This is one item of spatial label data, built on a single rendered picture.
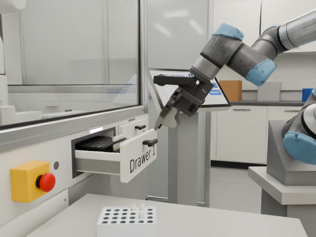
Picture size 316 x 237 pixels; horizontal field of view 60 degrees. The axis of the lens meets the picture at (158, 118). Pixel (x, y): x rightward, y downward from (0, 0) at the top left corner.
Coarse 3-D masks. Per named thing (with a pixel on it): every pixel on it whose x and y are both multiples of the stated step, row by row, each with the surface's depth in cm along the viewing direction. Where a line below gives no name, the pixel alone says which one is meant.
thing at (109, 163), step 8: (112, 136) 103; (80, 152) 79; (88, 152) 78; (96, 152) 78; (104, 152) 77; (80, 160) 79; (88, 160) 78; (96, 160) 77; (104, 160) 77; (112, 160) 76; (80, 168) 79; (88, 168) 78; (96, 168) 78; (104, 168) 77; (112, 168) 76
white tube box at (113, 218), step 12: (108, 216) 60; (120, 216) 60; (132, 216) 60; (144, 216) 60; (156, 216) 59; (96, 228) 56; (108, 228) 56; (120, 228) 56; (132, 228) 56; (144, 228) 56; (156, 228) 56
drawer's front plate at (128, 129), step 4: (136, 120) 125; (140, 120) 126; (144, 120) 132; (124, 124) 112; (128, 124) 113; (132, 124) 117; (136, 124) 122; (140, 124) 126; (144, 124) 132; (120, 128) 107; (124, 128) 109; (128, 128) 113; (132, 128) 117; (144, 128) 132; (120, 132) 107; (124, 132) 109; (128, 132) 113; (132, 132) 117; (136, 132) 122; (140, 132) 127; (128, 136) 113; (132, 136) 117
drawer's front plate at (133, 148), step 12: (144, 132) 92; (156, 132) 100; (120, 144) 73; (132, 144) 77; (156, 144) 100; (120, 156) 73; (132, 156) 77; (144, 156) 88; (156, 156) 101; (120, 168) 74; (132, 168) 78; (120, 180) 74
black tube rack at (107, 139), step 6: (90, 138) 96; (96, 138) 96; (102, 138) 96; (108, 138) 96; (78, 144) 86; (84, 144) 86; (90, 144) 85; (96, 144) 85; (102, 144) 86; (90, 150) 90; (96, 150) 90; (102, 150) 91; (108, 150) 90; (114, 150) 90
